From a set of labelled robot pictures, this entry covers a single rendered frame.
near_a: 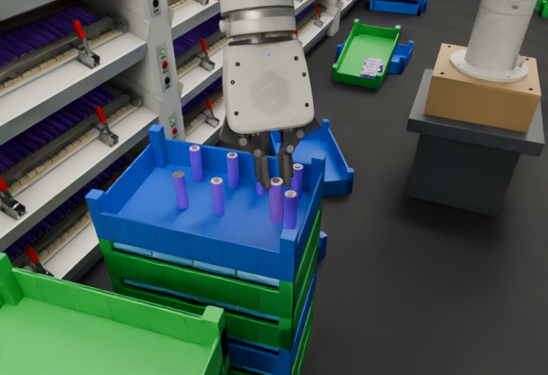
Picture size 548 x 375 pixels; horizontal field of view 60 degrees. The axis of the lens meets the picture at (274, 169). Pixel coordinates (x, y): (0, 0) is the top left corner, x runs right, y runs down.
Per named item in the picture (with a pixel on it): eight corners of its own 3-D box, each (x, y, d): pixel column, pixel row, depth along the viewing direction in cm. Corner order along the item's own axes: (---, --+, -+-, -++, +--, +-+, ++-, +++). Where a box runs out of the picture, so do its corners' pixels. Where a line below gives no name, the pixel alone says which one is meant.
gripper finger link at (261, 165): (238, 138, 55) (245, 193, 56) (265, 134, 55) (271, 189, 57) (235, 134, 58) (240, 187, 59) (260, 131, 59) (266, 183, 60)
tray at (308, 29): (330, 25, 237) (342, 0, 227) (280, 73, 193) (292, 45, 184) (295, 6, 239) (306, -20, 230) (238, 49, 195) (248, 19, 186)
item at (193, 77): (271, 36, 174) (283, 2, 165) (177, 111, 131) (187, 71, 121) (224, 9, 177) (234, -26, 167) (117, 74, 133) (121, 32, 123)
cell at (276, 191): (285, 215, 62) (285, 176, 58) (281, 224, 61) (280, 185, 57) (271, 213, 63) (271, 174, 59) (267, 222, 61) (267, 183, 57)
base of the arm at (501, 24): (532, 63, 125) (559, -9, 114) (519, 89, 112) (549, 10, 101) (460, 47, 133) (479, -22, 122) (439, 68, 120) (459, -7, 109)
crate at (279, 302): (320, 226, 84) (323, 191, 79) (291, 320, 68) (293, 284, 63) (165, 195, 91) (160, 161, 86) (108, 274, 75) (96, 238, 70)
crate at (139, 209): (323, 191, 79) (326, 152, 74) (293, 284, 63) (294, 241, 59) (160, 161, 86) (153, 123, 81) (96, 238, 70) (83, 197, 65)
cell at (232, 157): (240, 183, 80) (239, 152, 76) (237, 190, 79) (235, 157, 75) (231, 181, 80) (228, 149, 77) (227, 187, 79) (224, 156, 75)
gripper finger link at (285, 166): (280, 133, 56) (285, 187, 57) (306, 129, 56) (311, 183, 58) (274, 130, 59) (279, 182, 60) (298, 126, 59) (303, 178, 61)
